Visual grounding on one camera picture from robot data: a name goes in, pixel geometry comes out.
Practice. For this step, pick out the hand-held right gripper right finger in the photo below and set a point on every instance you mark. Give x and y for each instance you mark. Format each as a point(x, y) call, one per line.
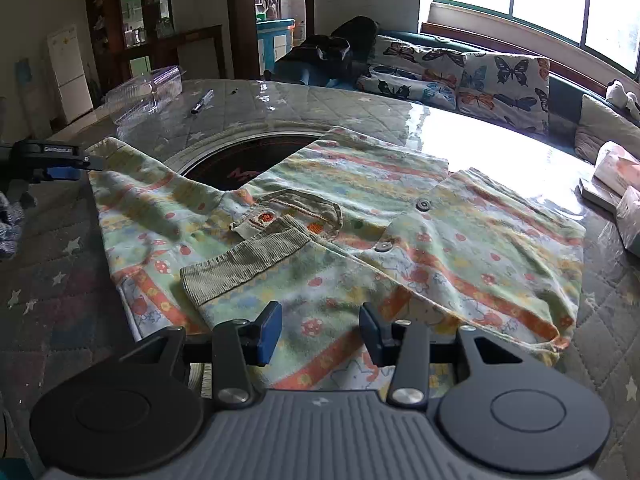
point(370, 335)

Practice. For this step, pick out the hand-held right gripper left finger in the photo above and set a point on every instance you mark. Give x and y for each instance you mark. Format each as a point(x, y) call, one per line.
point(267, 332)

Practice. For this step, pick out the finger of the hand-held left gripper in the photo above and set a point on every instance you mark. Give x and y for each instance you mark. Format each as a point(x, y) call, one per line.
point(62, 174)
point(94, 162)

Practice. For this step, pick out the patterned green children's shirt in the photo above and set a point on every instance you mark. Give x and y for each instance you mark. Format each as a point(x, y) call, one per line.
point(450, 260)

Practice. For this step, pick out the white refrigerator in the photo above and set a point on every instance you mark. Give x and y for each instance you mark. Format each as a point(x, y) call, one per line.
point(70, 75)

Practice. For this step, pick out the clear plastic clamshell container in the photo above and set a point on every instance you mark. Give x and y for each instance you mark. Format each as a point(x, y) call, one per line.
point(145, 92)

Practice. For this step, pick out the black pen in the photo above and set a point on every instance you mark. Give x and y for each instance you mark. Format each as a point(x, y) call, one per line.
point(201, 102)

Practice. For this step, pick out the built-in black induction cooker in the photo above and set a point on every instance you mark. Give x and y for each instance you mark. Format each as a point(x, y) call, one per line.
point(240, 165)

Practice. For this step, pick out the dark wooden display cabinet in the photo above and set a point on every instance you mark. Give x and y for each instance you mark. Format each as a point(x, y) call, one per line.
point(150, 10)

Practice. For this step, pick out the teal painted cabinet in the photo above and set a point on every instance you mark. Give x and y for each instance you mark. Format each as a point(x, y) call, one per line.
point(275, 42)

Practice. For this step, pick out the butterfly print cushion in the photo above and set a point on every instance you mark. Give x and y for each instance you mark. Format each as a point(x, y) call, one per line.
point(505, 87)
point(410, 72)

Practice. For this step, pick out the black bag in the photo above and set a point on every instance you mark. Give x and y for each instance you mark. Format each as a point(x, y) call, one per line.
point(340, 50)

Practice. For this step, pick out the white tissue box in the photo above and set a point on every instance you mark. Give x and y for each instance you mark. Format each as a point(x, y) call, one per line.
point(631, 225)

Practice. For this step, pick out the pink white tissue pack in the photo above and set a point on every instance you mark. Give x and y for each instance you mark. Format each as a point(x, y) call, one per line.
point(620, 167)

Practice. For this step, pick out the dark teal bench sofa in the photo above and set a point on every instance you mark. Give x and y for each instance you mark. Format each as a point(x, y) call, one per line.
point(565, 95)

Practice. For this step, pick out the grey cushion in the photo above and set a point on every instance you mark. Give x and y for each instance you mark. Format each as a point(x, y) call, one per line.
point(600, 127)

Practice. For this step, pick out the white plush toy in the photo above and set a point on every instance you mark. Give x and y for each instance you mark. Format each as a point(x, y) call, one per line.
point(625, 97)

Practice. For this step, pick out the brown wooden door frame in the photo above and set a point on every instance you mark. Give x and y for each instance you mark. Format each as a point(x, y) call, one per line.
point(240, 15)

